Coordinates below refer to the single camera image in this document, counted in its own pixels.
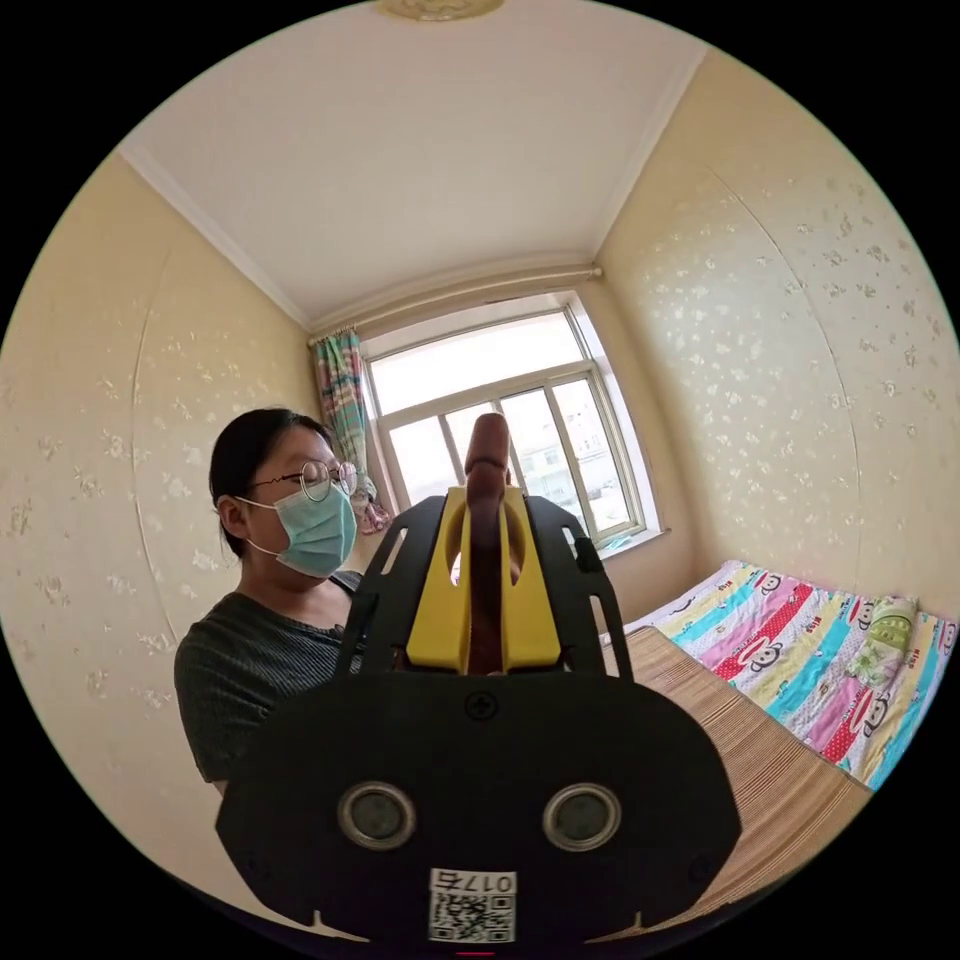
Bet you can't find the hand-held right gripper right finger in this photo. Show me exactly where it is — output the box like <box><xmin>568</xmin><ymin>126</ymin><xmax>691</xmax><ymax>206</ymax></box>
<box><xmin>497</xmin><ymin>485</ymin><xmax>562</xmax><ymax>673</ymax></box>

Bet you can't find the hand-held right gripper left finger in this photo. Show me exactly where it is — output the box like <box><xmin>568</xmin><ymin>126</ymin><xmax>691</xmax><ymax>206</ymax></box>
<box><xmin>405</xmin><ymin>485</ymin><xmax>476</xmax><ymax>673</ymax></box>

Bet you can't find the person's body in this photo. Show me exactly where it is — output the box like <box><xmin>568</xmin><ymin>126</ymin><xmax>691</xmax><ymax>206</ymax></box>
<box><xmin>173</xmin><ymin>407</ymin><xmax>374</xmax><ymax>796</ymax></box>

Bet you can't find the window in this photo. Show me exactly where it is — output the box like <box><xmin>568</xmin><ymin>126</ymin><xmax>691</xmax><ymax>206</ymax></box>
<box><xmin>358</xmin><ymin>290</ymin><xmax>663</xmax><ymax>558</ymax></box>

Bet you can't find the striped colourful curtain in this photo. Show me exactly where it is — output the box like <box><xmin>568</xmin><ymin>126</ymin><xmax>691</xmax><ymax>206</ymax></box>
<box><xmin>310</xmin><ymin>333</ymin><xmax>393</xmax><ymax>535</ymax></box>

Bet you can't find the green printed pillow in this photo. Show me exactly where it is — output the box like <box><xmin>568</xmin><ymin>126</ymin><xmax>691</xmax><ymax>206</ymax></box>
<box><xmin>845</xmin><ymin>595</ymin><xmax>921</xmax><ymax>690</ymax></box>

